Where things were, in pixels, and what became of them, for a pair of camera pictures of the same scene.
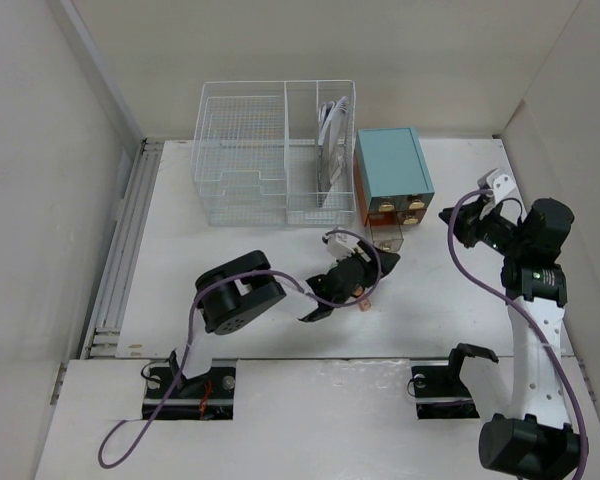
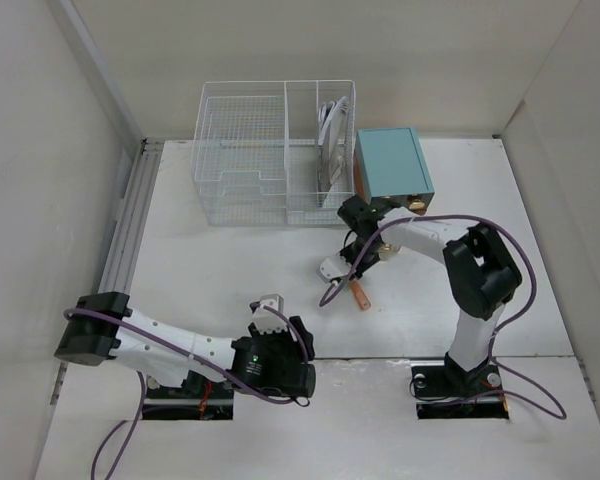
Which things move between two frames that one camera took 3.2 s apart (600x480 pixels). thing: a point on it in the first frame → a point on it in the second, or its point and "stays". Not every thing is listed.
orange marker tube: (358, 291) stays
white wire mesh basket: (276, 153) stays
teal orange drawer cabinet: (392, 180) stays
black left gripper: (369, 268) → (295, 354)
